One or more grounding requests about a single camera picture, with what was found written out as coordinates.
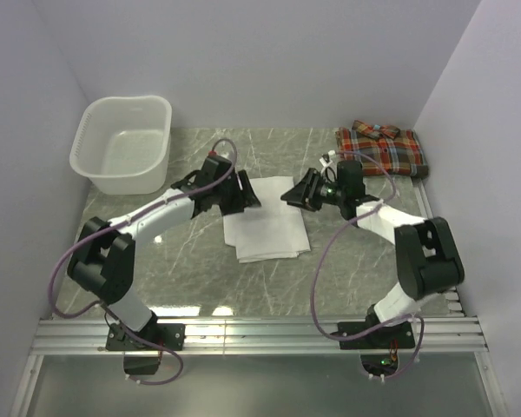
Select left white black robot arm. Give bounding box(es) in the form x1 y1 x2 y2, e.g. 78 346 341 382
67 151 261 349

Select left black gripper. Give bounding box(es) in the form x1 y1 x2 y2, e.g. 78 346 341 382
214 169 261 216

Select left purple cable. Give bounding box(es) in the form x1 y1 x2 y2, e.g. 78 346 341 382
49 138 238 387

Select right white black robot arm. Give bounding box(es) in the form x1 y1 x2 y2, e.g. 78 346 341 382
281 160 465 348

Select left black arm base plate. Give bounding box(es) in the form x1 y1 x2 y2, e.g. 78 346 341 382
104 323 186 381

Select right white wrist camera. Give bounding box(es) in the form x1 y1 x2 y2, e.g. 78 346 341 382
319 149 336 175

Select plaid flannel shirt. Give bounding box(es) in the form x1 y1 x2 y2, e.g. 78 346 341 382
335 120 430 179

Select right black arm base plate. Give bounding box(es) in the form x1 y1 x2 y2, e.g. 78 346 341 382
336 320 418 378

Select white plastic laundry basket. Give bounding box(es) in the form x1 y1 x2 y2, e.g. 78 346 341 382
69 96 172 195

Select white long sleeve shirt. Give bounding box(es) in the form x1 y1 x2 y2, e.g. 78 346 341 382
223 176 311 263

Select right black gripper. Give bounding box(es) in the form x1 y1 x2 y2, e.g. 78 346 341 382
281 168 346 213

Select aluminium mounting rail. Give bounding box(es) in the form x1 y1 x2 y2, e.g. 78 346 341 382
30 316 488 356

